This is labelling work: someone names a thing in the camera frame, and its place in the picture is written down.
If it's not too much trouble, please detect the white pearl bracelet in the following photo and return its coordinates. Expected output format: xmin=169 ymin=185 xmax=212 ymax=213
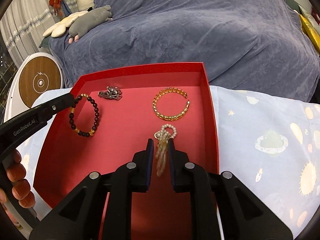
xmin=153 ymin=123 xmax=178 ymax=177

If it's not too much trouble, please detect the dark bead bracelet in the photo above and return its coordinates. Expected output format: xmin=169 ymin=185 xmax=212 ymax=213
xmin=68 ymin=93 xmax=100 ymax=138

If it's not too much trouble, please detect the gold chain cuff bangle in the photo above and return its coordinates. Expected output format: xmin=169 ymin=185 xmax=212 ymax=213
xmin=152 ymin=87 xmax=190 ymax=121

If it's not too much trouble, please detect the silver metal clasp jewelry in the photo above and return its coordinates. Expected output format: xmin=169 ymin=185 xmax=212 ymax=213
xmin=98 ymin=86 xmax=122 ymax=101

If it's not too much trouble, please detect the left hand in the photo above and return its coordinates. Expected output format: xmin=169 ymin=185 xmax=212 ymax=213
xmin=6 ymin=150 xmax=35 ymax=209

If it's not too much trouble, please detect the red cardboard box tray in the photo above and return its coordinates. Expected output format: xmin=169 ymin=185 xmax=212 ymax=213
xmin=33 ymin=62 xmax=220 ymax=240

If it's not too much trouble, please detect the round wooden white device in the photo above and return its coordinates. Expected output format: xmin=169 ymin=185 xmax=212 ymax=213
xmin=4 ymin=52 xmax=64 ymax=121

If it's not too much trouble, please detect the light blue planet sheet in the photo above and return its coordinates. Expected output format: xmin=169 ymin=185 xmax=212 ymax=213
xmin=18 ymin=86 xmax=319 ymax=236

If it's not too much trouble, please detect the white curtain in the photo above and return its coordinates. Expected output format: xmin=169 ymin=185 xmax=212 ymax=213
xmin=1 ymin=0 xmax=78 ymax=67

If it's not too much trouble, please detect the cream flower cushion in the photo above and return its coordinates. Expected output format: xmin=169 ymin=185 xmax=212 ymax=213
xmin=42 ymin=11 xmax=88 ymax=38

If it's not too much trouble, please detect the grey plush toy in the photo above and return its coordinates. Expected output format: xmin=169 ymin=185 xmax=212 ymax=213
xmin=68 ymin=5 xmax=112 ymax=44

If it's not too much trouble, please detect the red bow tie-back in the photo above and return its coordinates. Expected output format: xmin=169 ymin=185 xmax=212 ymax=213
xmin=49 ymin=0 xmax=63 ymax=16

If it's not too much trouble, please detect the blue grey velvet blanket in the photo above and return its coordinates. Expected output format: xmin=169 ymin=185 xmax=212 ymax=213
xmin=49 ymin=0 xmax=319 ymax=102

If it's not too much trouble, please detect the gold yellow pillow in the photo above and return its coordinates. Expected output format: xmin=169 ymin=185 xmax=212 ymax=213
xmin=299 ymin=14 xmax=320 ymax=53

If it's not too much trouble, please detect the grey patterned pillow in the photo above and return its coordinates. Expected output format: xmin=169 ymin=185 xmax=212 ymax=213
xmin=298 ymin=4 xmax=320 ymax=34

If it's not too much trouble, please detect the green bed frame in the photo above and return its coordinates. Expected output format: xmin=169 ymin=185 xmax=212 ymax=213
xmin=285 ymin=0 xmax=300 ymax=14

